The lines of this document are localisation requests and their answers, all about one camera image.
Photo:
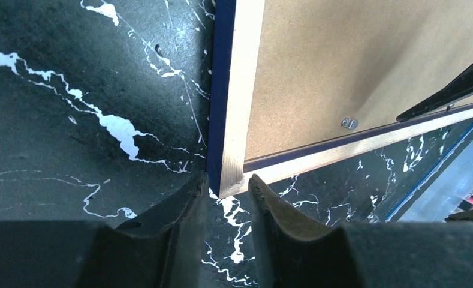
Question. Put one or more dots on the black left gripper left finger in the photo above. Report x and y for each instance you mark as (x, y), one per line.
(158, 248)

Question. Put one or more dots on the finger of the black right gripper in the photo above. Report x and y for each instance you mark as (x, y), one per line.
(459, 88)

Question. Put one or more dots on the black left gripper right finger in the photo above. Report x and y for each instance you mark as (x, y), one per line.
(294, 250)

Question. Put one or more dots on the brown fibreboard backing board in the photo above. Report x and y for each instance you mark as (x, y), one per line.
(323, 61)

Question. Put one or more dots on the wooden picture frame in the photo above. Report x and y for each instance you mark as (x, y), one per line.
(236, 47)

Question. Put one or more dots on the small metal retaining clip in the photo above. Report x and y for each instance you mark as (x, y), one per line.
(349, 123)

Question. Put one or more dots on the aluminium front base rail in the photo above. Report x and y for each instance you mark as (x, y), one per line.
(447, 189)

